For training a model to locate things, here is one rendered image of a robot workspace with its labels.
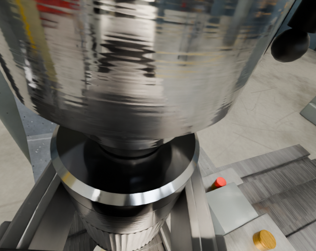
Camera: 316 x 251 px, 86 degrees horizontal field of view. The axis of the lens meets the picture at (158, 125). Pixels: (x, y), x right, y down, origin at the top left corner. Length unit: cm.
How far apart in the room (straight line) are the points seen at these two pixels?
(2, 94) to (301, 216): 73
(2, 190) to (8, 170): 16
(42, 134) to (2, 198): 116
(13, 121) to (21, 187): 108
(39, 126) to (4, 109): 9
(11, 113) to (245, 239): 55
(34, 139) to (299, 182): 69
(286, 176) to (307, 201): 7
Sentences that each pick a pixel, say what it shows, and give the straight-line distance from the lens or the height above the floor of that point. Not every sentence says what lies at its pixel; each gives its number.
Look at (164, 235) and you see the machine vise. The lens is 37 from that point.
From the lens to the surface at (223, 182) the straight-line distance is 30.
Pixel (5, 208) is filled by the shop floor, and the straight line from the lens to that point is 158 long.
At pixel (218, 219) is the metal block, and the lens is 27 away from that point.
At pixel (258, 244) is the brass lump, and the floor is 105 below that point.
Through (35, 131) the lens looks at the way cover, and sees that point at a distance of 49.
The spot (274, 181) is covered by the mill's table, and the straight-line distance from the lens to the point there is 57.
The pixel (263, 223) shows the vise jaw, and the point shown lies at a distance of 34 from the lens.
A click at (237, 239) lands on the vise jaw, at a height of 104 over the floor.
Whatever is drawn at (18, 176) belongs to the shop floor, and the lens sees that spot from 167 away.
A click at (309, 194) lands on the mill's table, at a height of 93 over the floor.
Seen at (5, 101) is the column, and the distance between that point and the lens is 53.
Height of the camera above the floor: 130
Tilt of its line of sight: 44 degrees down
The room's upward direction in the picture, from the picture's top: 12 degrees clockwise
